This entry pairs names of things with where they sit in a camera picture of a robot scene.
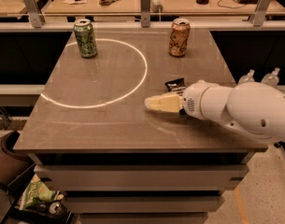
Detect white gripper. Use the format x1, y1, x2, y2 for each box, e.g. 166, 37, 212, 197
145, 80, 215, 119

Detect black rxbar chocolate bar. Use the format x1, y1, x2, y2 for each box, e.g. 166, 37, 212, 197
164, 77, 186, 91

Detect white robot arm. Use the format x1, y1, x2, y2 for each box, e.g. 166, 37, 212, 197
145, 80, 285, 142

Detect orange soda can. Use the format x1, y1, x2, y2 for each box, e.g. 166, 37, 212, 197
169, 18, 190, 57

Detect green soda can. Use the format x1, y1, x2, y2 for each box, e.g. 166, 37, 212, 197
74, 19, 97, 58

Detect crushed can in bin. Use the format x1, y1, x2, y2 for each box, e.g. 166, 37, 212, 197
49, 202, 65, 217

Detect clear plastic bottle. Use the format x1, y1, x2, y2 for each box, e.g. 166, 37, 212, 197
237, 69, 255, 85
262, 67, 280, 88

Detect white power strip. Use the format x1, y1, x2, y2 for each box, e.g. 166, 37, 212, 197
150, 0, 163, 13

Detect grey drawer cabinet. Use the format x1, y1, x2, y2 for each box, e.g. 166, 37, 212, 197
35, 149, 250, 224

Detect scissors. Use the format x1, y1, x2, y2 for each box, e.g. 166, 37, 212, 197
99, 0, 121, 7

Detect green chip bag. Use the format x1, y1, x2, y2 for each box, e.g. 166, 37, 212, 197
20, 175, 64, 210

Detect middle metal bracket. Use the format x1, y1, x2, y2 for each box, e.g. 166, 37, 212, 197
140, 0, 150, 28

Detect metal bracket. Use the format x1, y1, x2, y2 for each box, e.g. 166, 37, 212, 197
249, 0, 271, 27
22, 0, 45, 28
140, 0, 150, 28

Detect black cable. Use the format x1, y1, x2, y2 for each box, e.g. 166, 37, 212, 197
216, 0, 247, 9

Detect right metal bracket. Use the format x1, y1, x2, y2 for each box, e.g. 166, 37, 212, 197
249, 0, 271, 27

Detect left metal bracket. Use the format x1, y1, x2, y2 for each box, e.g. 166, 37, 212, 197
22, 0, 45, 28

